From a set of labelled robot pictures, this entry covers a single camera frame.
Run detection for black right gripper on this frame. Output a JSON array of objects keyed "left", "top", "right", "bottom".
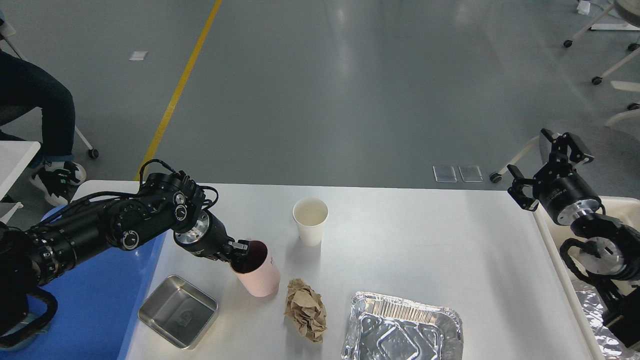
[{"left": 507, "top": 129, "right": 602, "bottom": 226}]

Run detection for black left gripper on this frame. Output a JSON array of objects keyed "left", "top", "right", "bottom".
[{"left": 174, "top": 210, "right": 250, "bottom": 273}]

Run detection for pink ribbed mug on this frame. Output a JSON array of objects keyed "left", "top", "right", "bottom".
[{"left": 234, "top": 238, "right": 281, "bottom": 297}]

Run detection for stainless steel square dish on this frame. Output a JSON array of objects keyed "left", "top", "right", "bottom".
[{"left": 137, "top": 275, "right": 219, "bottom": 350}]

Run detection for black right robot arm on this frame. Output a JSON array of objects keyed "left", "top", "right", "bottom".
[{"left": 506, "top": 129, "right": 639, "bottom": 351}]

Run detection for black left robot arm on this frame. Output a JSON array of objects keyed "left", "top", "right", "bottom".
[{"left": 0, "top": 159, "right": 250, "bottom": 349}]

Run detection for grey office chair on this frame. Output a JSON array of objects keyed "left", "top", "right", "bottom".
[{"left": 493, "top": 118, "right": 640, "bottom": 199}]

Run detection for right floor outlet plate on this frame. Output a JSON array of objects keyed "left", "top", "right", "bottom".
[{"left": 458, "top": 165, "right": 483, "bottom": 183}]

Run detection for floor outlet plate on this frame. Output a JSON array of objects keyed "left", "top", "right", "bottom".
[
  {"left": 458, "top": 165, "right": 483, "bottom": 183},
  {"left": 432, "top": 165, "right": 458, "bottom": 183}
]

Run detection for white paper cup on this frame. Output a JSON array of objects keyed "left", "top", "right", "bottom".
[{"left": 292, "top": 197, "right": 329, "bottom": 247}]

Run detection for crumpled brown paper ball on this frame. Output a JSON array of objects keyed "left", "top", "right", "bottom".
[{"left": 283, "top": 278, "right": 328, "bottom": 344}]

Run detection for left floor outlet plate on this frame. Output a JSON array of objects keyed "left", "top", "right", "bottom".
[{"left": 432, "top": 165, "right": 458, "bottom": 183}]

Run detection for white plastic bin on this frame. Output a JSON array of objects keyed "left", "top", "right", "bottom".
[{"left": 534, "top": 196, "right": 640, "bottom": 360}]

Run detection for white chair legs top right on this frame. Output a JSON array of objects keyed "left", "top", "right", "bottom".
[{"left": 562, "top": 0, "right": 640, "bottom": 128}]

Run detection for blue plastic tray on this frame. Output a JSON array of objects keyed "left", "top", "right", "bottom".
[{"left": 1, "top": 234, "right": 165, "bottom": 360}]

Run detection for aluminium foil tray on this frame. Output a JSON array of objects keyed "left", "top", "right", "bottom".
[{"left": 341, "top": 291, "right": 464, "bottom": 360}]

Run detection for white paper on floor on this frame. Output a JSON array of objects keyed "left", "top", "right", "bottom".
[{"left": 128, "top": 51, "right": 148, "bottom": 62}]

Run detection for white side table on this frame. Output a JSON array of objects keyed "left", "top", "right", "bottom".
[{"left": 0, "top": 140, "right": 41, "bottom": 199}]

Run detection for seated person in black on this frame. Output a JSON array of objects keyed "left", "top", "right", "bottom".
[{"left": 0, "top": 10, "right": 88, "bottom": 208}]

